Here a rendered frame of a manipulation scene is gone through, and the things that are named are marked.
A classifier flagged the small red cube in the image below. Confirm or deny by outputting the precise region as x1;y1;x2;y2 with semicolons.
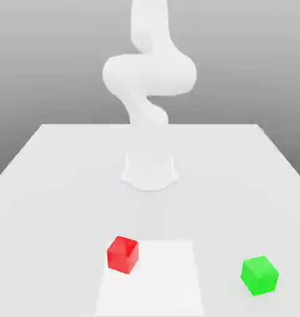
106;235;140;275

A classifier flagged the small green cube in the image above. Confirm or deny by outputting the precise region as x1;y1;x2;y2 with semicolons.
239;255;280;297

